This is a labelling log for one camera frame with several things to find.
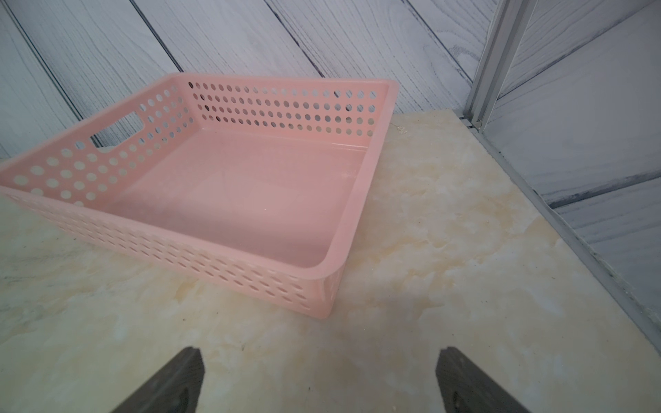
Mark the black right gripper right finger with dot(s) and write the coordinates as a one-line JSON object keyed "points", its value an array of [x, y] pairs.
{"points": [[467, 388]]}

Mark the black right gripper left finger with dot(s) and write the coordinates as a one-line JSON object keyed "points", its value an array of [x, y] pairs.
{"points": [[176, 387]]}

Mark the pink plastic basket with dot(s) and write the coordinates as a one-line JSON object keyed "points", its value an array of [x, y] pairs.
{"points": [[253, 183]]}

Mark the right aluminium frame post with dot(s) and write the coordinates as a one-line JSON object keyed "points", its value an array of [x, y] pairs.
{"points": [[504, 37]]}

